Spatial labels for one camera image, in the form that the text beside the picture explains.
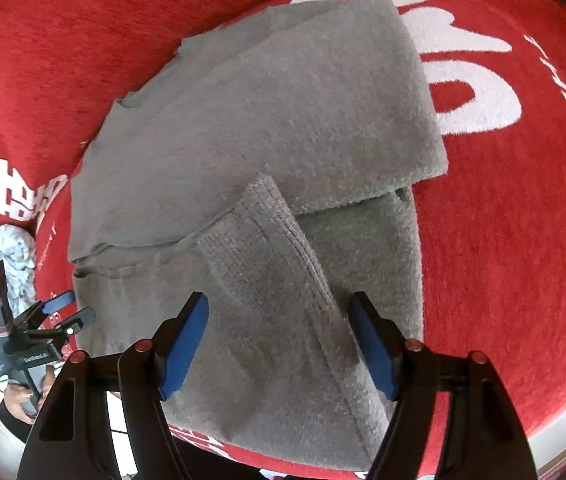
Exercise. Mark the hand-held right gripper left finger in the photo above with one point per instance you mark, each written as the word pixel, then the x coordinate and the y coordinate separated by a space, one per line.
pixel 183 350

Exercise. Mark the person's left hand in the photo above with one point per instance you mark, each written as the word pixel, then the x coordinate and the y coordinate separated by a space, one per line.
pixel 20 405

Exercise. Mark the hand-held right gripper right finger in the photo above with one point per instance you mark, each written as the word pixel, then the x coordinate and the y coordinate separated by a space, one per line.
pixel 375 350

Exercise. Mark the grey sweater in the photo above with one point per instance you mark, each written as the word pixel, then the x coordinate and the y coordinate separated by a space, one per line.
pixel 263 135

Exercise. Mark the red printed blanket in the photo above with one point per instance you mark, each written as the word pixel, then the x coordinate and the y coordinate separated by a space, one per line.
pixel 488 210

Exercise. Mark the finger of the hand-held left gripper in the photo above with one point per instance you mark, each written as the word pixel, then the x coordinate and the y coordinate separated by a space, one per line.
pixel 55 302
pixel 75 322

